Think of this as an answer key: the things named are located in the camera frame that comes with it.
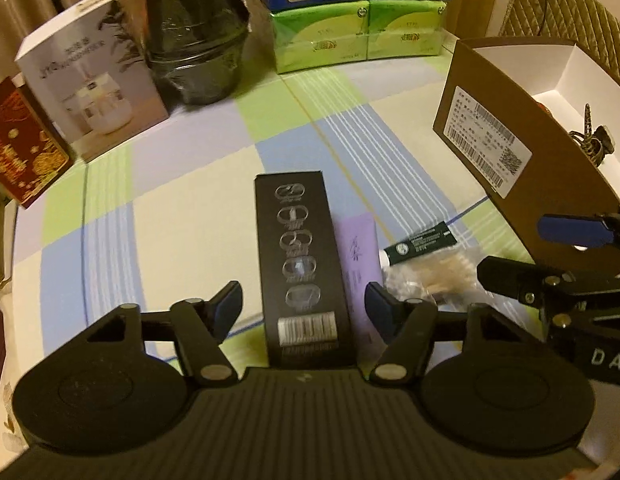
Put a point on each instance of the long black box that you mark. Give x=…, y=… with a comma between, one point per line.
x=300, y=240

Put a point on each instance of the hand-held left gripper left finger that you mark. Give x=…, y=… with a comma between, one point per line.
x=225, y=310

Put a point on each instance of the purple tube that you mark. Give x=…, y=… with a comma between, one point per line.
x=360, y=260

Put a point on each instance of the checked cloth desktop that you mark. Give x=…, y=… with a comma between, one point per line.
x=190, y=185

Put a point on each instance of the leopard print claw clip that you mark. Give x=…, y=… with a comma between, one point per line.
x=589, y=145

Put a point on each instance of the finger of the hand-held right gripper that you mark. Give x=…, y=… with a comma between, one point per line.
x=509, y=275
x=569, y=230

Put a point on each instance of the black wrapped pot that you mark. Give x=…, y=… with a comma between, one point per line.
x=195, y=35

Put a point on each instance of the white humidifier box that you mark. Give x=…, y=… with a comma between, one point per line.
x=90, y=75

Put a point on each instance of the red gift box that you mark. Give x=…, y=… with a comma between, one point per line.
x=20, y=150

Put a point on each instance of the green tissue pack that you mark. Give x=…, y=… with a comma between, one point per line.
x=317, y=37
x=404, y=27

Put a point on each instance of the clear bag of cotton swabs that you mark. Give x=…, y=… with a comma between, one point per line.
x=434, y=275

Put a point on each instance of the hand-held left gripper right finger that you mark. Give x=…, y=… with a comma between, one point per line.
x=382, y=310

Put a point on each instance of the brown cardboard box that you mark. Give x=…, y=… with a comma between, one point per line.
x=549, y=125

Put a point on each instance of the quilted chair back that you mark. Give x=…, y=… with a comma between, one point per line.
x=569, y=15

